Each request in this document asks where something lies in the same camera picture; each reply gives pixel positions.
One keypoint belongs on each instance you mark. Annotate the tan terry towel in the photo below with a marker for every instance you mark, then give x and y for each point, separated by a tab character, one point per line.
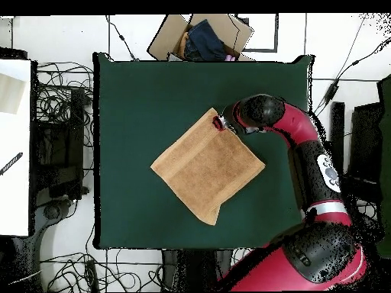
207	168

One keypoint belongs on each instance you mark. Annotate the black metal frame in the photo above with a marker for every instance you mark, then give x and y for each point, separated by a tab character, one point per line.
365	140

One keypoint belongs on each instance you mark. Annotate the dark green fabric sheet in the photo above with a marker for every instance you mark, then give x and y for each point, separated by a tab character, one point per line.
386	152

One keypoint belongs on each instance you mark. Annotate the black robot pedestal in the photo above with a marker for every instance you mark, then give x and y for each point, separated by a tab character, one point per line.
195	268

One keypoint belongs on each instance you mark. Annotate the dark green table cloth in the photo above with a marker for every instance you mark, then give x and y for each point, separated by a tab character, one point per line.
137	106

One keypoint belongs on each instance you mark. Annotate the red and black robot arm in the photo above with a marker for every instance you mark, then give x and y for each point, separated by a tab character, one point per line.
299	128

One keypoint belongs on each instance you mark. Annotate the black metal stand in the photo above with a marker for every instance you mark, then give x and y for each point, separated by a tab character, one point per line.
76	122

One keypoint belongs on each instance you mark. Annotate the white desk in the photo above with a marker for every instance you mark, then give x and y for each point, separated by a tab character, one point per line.
15	198

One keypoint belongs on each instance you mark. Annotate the orange cloth item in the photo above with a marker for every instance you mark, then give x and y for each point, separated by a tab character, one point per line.
183	44

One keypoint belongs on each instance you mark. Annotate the pink cloth item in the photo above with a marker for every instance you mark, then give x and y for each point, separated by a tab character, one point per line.
230	58

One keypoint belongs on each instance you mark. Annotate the dark blue jeans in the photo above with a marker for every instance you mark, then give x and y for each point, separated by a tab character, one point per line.
204	42

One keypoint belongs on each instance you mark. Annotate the brown cardboard box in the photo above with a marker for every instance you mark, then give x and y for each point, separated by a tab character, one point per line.
165	39

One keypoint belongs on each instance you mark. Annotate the beige cardboard piece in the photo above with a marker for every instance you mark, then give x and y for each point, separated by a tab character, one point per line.
10	94

